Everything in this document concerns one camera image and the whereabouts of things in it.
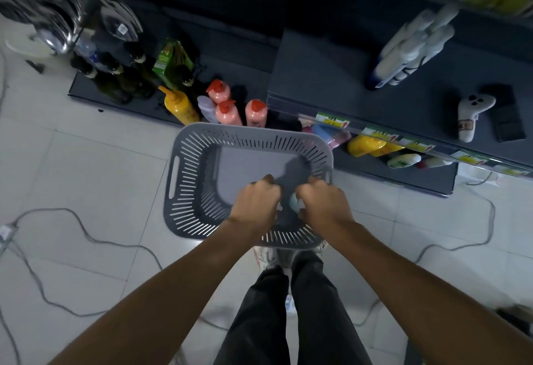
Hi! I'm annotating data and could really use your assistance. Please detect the person's right forearm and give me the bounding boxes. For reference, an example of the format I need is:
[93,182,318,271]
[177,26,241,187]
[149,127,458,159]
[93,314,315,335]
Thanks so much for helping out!
[321,219,533,365]

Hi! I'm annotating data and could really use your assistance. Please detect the dark low shelf board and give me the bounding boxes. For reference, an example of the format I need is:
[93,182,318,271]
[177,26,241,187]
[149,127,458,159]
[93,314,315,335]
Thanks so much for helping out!
[68,0,277,126]

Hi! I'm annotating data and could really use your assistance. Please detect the person's left hand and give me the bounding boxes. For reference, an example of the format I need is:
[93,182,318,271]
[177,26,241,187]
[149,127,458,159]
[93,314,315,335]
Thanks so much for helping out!
[228,174,283,236]

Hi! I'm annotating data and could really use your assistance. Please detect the clear plastic water bottle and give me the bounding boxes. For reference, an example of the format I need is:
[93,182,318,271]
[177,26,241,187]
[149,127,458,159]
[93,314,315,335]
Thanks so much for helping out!
[74,36,100,64]

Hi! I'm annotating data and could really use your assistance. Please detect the pink bottle with red cap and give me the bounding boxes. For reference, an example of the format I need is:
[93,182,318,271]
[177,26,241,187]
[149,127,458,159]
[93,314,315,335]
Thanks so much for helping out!
[206,79,232,105]
[214,100,243,127]
[245,99,268,128]

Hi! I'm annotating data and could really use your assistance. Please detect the pale lavender bottle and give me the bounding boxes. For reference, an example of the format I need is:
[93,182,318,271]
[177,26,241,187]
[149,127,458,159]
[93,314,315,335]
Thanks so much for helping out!
[197,95,219,124]

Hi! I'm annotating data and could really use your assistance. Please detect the pink and blue bottle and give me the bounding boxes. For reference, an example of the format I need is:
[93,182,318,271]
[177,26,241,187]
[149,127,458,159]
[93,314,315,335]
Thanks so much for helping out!
[300,121,352,150]

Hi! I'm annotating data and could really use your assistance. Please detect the dark glass bottle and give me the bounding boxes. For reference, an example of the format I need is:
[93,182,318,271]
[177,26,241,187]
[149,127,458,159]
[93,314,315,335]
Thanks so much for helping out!
[70,55,133,105]
[98,52,155,100]
[125,42,162,87]
[175,65,205,103]

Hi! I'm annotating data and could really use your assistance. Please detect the dark shop shelf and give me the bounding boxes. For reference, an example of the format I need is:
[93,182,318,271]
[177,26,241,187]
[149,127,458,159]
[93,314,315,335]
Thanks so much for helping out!
[266,28,533,180]

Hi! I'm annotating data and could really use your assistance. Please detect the yellow squeeze bottle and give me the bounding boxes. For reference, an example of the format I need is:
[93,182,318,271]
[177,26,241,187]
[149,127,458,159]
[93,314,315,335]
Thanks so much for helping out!
[158,85,200,126]

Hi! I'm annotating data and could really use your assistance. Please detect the white bottle with green label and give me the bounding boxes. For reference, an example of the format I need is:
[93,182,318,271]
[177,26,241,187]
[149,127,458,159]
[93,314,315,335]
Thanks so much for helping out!
[386,153,422,169]

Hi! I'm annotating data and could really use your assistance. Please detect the person's left forearm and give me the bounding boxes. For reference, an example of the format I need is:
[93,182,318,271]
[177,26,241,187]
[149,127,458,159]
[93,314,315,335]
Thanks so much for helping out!
[48,219,271,365]

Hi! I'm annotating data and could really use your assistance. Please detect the black trousers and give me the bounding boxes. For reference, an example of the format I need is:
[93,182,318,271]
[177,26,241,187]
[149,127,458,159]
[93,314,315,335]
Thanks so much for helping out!
[213,251,373,365]

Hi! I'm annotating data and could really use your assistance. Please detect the white bottle with red cap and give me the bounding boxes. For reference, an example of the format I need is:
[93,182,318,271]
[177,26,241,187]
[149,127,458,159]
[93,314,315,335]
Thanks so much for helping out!
[418,157,454,169]

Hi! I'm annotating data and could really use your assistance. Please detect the yellow-green price label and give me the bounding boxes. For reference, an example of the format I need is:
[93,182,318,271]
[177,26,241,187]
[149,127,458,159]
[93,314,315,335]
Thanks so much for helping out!
[315,112,350,129]
[451,150,488,166]
[361,127,400,143]
[398,138,436,153]
[493,164,531,177]

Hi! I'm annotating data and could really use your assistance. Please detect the green carton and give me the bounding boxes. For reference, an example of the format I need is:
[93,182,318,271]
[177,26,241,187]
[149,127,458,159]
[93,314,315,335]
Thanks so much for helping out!
[152,38,195,91]

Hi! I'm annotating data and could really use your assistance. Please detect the person's right hand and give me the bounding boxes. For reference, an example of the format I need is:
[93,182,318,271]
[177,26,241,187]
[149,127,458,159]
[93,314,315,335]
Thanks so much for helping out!
[295,176,355,240]

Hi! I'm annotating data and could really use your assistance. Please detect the dark bottom shelf board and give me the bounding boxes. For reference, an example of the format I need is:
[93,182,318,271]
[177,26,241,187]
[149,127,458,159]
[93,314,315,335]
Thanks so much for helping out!
[333,146,459,197]

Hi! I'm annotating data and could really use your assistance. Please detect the grey floor cable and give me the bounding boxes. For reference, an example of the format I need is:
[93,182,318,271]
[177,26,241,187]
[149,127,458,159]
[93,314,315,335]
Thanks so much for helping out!
[8,208,164,272]
[354,171,497,328]
[0,242,110,365]

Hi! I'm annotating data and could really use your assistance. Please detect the yellow plastic bottle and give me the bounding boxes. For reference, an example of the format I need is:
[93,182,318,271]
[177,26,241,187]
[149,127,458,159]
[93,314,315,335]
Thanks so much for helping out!
[368,142,404,157]
[347,135,388,157]

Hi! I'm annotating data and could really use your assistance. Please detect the white round stand base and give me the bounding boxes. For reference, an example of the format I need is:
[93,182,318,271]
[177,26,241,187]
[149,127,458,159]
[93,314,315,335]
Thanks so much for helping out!
[4,19,55,59]

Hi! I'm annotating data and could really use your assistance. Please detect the white game controller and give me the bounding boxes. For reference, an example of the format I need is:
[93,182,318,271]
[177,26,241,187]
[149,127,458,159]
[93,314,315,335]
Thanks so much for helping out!
[457,93,497,143]

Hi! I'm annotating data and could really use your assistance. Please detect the grey slotted plastic basket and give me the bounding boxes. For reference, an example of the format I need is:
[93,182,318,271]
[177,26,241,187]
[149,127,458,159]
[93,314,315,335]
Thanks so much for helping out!
[163,122,335,251]

